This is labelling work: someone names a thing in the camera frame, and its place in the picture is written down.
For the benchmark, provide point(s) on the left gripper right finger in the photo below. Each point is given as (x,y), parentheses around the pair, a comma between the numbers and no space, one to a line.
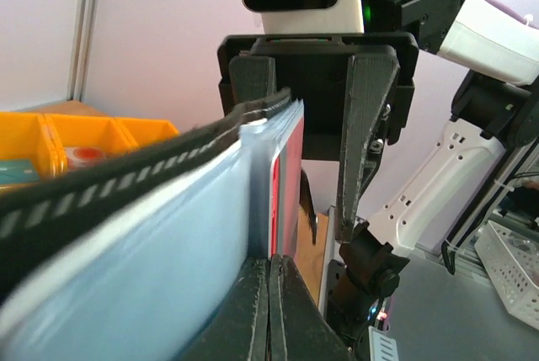
(297,329)

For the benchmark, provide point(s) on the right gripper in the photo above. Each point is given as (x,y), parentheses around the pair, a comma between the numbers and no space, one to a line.
(314,68)

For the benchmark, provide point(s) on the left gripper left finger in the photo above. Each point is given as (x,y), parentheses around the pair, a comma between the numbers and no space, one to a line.
(239,329)

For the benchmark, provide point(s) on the black card holder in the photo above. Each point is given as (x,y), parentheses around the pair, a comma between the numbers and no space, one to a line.
(132,258)

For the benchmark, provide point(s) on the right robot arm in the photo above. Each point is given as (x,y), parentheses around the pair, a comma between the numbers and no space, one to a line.
(494,110)

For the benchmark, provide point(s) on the yellow bin with red cards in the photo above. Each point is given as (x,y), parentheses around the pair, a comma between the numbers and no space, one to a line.
(146,132)

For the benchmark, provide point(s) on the red circle card stack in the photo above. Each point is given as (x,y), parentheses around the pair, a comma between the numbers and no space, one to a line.
(83,156)

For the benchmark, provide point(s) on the yellow bin with circle cards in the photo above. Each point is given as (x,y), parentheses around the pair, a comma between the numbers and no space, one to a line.
(80,130)

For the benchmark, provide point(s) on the green card stack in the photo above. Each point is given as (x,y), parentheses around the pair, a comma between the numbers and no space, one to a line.
(18,171)

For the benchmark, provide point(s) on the yellow bin with green cards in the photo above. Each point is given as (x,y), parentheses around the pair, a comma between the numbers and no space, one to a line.
(22,137)

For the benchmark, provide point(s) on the right circuit board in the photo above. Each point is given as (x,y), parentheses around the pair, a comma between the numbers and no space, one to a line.
(378,315)

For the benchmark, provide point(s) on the white perforated crate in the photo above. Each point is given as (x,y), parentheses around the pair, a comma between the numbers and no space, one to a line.
(510,258)

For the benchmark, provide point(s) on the grey slotted cable duct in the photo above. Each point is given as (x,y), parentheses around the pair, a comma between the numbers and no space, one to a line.
(381,347)

